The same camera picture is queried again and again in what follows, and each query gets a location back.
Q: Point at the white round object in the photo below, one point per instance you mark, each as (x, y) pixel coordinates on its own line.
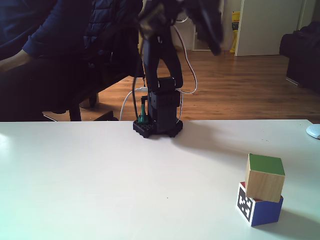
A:
(314, 131)

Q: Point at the yellow bag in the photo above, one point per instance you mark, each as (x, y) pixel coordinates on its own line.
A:
(235, 32)

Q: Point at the person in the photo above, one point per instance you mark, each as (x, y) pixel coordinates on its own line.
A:
(62, 25)

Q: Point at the person's hand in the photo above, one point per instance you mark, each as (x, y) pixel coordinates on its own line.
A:
(16, 60)

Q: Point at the green table clamp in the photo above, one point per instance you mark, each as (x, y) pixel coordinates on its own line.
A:
(143, 116)

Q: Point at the red blue marker cube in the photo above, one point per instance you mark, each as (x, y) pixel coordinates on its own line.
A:
(266, 211)

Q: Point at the standing mirror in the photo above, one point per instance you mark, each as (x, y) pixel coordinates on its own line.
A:
(200, 45)

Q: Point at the white door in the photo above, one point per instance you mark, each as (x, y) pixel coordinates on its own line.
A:
(267, 27)

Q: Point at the black chair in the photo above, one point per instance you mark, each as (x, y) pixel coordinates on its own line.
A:
(75, 113)

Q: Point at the black sofa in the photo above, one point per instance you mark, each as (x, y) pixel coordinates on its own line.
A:
(303, 57)

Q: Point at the green-topped wooden cube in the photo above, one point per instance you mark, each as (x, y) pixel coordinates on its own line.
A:
(265, 180)

